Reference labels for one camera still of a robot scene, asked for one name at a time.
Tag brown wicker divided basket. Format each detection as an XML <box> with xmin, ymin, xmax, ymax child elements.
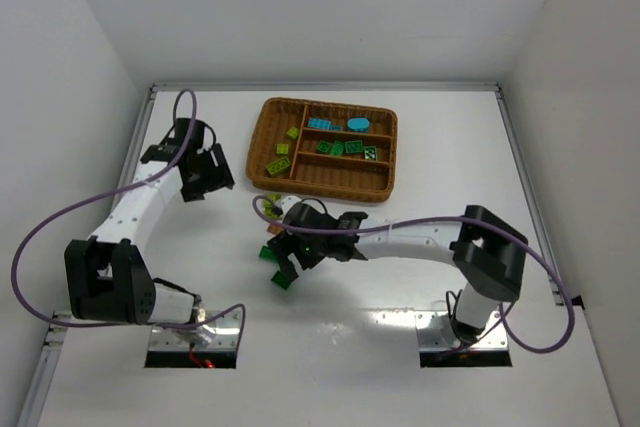
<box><xmin>246</xmin><ymin>97</ymin><xmax>398</xmax><ymax>203</ymax></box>

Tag cyan oval lego piece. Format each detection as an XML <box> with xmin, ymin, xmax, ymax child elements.
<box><xmin>346</xmin><ymin>117</ymin><xmax>370</xmax><ymax>133</ymax></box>

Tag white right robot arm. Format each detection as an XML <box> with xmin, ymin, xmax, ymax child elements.
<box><xmin>267</xmin><ymin>198</ymin><xmax>528</xmax><ymax>345</ymax></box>

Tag small lime lego brick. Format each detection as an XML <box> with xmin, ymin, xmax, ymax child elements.
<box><xmin>286</xmin><ymin>127</ymin><xmax>299</xmax><ymax>140</ymax></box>

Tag metal base plate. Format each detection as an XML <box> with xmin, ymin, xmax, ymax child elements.
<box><xmin>415</xmin><ymin>310</ymin><xmax>509</xmax><ymax>353</ymax></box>
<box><xmin>148</xmin><ymin>308</ymin><xmax>244</xmax><ymax>353</ymax></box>

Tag cyan rectangular lego brick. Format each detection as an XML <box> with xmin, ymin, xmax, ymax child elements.
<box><xmin>308</xmin><ymin>118</ymin><xmax>332</xmax><ymax>130</ymax></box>

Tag lime green lego brick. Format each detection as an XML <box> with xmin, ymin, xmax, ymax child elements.
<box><xmin>265</xmin><ymin>157</ymin><xmax>292</xmax><ymax>177</ymax></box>

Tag small green lego cube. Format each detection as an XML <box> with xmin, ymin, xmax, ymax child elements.
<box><xmin>363</xmin><ymin>146</ymin><xmax>378</xmax><ymax>161</ymax></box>

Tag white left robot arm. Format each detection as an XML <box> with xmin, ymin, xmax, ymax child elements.
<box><xmin>64</xmin><ymin>118</ymin><xmax>234</xmax><ymax>325</ymax></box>

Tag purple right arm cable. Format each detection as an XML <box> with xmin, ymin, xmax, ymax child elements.
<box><xmin>251</xmin><ymin>195</ymin><xmax>577</xmax><ymax>353</ymax></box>

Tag green square lego brick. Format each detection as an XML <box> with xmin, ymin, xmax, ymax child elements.
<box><xmin>330</xmin><ymin>141</ymin><xmax>344</xmax><ymax>156</ymax></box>

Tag brown lego brick flat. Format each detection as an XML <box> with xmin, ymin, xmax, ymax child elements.
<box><xmin>267</xmin><ymin>224</ymin><xmax>283</xmax><ymax>235</ymax></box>

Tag green long lego brick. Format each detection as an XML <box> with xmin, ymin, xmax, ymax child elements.
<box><xmin>259</xmin><ymin>246</ymin><xmax>277</xmax><ymax>263</ymax></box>

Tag dark green lego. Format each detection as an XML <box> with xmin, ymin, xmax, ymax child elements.
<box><xmin>316</xmin><ymin>141</ymin><xmax>332</xmax><ymax>154</ymax></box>

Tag green long lego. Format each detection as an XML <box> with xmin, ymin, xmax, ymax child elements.
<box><xmin>344</xmin><ymin>140</ymin><xmax>364</xmax><ymax>155</ymax></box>

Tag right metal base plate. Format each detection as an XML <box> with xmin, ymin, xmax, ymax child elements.
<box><xmin>415</xmin><ymin>310</ymin><xmax>509</xmax><ymax>353</ymax></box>

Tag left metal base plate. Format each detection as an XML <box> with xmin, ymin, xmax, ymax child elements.
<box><xmin>148</xmin><ymin>308</ymin><xmax>244</xmax><ymax>353</ymax></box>

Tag green lego brick bottom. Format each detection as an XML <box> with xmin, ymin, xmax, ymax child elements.
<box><xmin>271</xmin><ymin>271</ymin><xmax>292</xmax><ymax>290</ymax></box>

